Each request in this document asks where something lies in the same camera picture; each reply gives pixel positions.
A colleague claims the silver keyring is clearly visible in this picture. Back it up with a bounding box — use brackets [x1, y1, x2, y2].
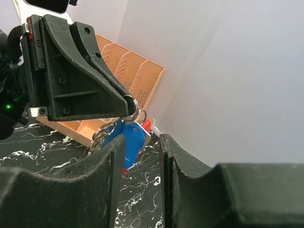
[123, 95, 139, 123]

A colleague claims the blue key tag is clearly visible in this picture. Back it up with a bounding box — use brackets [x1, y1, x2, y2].
[101, 118, 151, 168]

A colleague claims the orange plastic desk organizer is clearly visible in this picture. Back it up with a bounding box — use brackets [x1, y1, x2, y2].
[37, 35, 165, 147]

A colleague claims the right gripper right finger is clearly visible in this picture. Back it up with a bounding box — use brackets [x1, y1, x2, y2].
[159, 134, 304, 228]

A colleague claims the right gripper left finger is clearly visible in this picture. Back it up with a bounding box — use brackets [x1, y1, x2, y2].
[0, 135, 126, 228]

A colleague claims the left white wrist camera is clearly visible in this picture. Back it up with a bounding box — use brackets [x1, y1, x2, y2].
[12, 0, 78, 25]

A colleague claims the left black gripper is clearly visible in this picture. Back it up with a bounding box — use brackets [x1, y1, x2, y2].
[21, 14, 131, 121]

